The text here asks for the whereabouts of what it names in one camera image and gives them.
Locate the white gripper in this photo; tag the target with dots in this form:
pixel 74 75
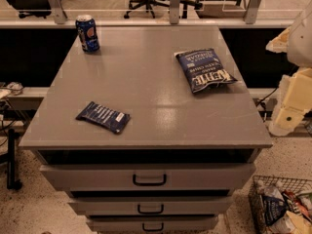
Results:
pixel 301 46

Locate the blue rxbar blueberry bar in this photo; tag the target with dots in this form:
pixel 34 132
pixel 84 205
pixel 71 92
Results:
pixel 97 114

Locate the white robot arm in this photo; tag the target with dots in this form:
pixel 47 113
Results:
pixel 299 50

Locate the blue kettle chip bag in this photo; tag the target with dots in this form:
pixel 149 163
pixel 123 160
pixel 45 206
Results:
pixel 203 69

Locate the snack bags in basket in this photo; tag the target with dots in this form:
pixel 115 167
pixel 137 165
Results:
pixel 285 212

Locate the grey drawer cabinet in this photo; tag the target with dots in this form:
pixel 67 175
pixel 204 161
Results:
pixel 136 72

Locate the black office chair centre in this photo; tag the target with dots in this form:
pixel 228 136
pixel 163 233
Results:
pixel 177 8

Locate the blue pepsi can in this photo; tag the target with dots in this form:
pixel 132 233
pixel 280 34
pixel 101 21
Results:
pixel 87 32

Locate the bottom grey drawer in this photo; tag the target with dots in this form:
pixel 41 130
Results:
pixel 151 224

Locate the grey drawer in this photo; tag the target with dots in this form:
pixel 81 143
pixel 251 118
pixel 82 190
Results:
pixel 191 205
pixel 151 224
pixel 134 177

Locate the middle grey drawer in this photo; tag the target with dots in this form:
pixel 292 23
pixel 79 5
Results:
pixel 191 205

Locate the top grey drawer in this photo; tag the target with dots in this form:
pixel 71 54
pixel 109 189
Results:
pixel 134 177

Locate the black stand leg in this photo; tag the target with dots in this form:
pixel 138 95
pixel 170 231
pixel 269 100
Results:
pixel 12 182

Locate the wire basket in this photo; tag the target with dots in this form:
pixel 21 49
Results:
pixel 295 185

